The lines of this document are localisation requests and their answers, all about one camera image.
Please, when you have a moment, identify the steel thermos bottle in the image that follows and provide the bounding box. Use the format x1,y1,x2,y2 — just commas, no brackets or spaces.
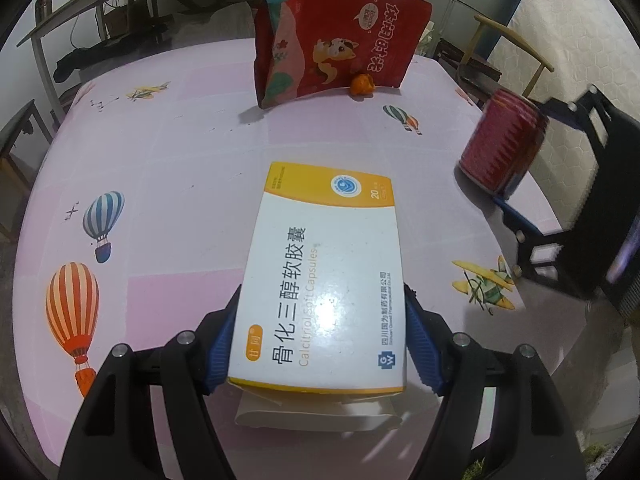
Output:
35,0,53,25

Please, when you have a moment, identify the red snack bag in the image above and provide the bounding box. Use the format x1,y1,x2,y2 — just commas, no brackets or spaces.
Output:
254,0,432,108

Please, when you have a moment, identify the white mattress blue trim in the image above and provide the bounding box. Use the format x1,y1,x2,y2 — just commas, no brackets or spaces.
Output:
509,0,639,226

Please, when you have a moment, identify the wooden chair black seat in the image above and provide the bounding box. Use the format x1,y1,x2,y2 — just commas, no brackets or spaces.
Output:
433,12,554,107

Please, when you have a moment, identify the red drink can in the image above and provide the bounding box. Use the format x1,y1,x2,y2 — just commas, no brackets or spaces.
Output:
458,89,549,200

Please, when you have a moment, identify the black cloth under shelf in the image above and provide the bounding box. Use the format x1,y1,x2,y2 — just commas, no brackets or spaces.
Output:
53,24,168,84

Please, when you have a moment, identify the white yellow medicine box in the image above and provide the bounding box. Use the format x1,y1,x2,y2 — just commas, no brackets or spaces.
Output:
228,162,407,432

